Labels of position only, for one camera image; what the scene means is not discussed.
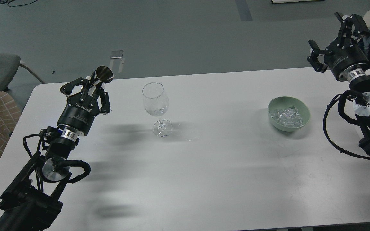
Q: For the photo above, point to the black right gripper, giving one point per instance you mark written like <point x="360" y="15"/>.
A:
<point x="343" y="54"/>

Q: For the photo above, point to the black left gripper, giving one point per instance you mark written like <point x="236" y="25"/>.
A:
<point x="82" y="105"/>

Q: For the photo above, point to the steel double jigger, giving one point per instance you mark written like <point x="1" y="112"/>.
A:
<point x="101" y="75"/>

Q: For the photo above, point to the clear ice cubes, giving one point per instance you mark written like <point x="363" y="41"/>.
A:
<point x="289" y="117"/>

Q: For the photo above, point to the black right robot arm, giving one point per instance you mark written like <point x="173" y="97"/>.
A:
<point x="353" y="107"/>

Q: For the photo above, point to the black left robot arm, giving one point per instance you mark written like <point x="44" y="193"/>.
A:
<point x="31" y="202"/>

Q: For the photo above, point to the clear wine glass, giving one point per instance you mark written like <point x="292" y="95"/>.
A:
<point x="156" y="103"/>

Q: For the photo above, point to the metal floor plate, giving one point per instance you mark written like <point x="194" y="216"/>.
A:
<point x="116" y="61"/>

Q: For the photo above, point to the green bowl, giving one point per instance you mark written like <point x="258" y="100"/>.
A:
<point x="283" y="102"/>

